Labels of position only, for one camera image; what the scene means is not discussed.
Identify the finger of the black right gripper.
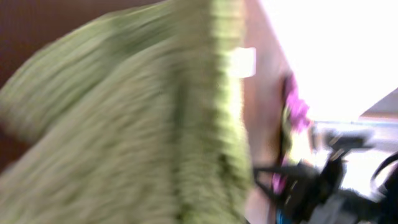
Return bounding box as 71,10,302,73
252,166,302,202

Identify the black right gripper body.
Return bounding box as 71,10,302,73
279,132,397,224

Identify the light green microfiber cloth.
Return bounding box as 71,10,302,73
1,0,251,224

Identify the lower purple cloth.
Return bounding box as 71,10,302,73
272,156,289,194

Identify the purple cloth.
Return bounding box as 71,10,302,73
272,156,289,194
284,74,310,133

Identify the olive green cloth in pile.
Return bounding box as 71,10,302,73
280,106,293,163

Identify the blue cloth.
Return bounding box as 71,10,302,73
275,209,293,224

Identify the upper purple cloth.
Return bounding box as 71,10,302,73
284,74,310,133

